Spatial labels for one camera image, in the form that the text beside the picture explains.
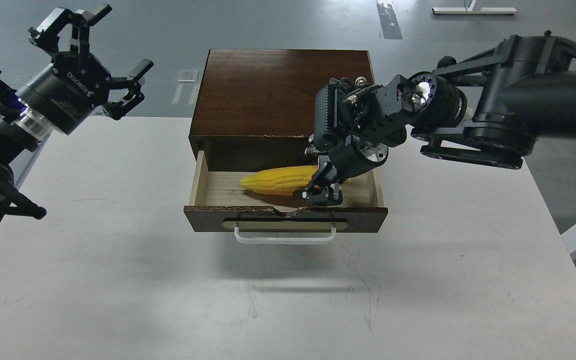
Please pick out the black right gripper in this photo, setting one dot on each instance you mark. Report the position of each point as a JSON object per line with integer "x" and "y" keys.
{"x": 344, "y": 159}

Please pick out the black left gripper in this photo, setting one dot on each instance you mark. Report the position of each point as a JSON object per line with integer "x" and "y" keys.
{"x": 63, "y": 95}

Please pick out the yellow plastic corn cob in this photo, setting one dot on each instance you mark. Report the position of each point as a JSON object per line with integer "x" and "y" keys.
{"x": 281, "y": 181}

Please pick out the wooden drawer with white handle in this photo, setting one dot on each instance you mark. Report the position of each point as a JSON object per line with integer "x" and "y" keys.
{"x": 218, "y": 204}

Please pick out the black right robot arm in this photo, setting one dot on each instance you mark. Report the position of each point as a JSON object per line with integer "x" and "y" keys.
{"x": 487, "y": 110}

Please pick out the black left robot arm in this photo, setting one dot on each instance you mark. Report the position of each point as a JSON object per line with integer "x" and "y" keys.
{"x": 64, "y": 31}

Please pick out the dark wooden cabinet box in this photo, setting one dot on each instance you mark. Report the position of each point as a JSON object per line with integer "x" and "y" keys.
{"x": 256, "y": 106}

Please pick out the grey floor tape strip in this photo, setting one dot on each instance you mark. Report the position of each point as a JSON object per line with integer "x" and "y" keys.
{"x": 390, "y": 27}

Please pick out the white metal stand base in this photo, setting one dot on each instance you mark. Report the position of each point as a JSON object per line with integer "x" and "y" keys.
{"x": 472, "y": 7}

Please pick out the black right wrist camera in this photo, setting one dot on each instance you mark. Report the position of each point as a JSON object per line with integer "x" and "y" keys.
{"x": 371, "y": 112}

